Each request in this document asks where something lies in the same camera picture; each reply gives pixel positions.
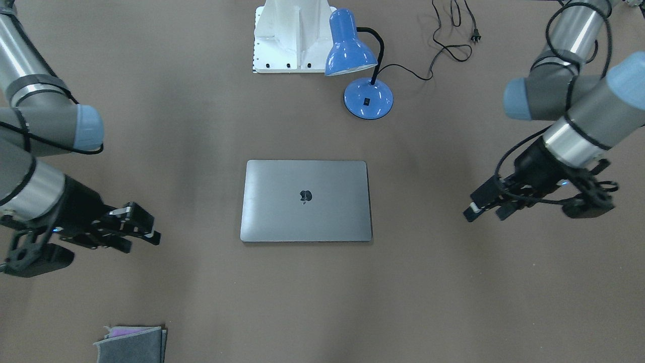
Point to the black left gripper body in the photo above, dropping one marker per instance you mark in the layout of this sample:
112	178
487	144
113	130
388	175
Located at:
535	165

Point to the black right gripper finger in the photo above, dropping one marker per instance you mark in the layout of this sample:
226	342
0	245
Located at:
153	237
118	243

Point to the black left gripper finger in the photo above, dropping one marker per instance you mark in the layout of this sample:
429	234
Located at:
506	209
473	211

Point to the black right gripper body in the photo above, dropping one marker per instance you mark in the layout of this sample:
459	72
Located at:
80	207

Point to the grey laptop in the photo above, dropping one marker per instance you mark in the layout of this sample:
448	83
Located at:
296	200

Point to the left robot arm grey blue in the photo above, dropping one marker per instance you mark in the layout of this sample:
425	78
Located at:
592	106

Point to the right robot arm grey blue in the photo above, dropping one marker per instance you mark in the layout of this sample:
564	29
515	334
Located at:
43	118

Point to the folded grey cloth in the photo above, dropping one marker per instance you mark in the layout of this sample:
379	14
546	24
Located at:
132	344

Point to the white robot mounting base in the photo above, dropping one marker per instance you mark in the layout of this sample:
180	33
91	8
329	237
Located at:
292	37

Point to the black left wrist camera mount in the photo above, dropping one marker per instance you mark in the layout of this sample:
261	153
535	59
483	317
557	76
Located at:
593	199

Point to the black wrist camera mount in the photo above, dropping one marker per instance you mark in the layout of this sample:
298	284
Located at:
593	199
35	254

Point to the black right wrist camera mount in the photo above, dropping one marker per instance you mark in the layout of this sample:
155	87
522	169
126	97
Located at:
35	254

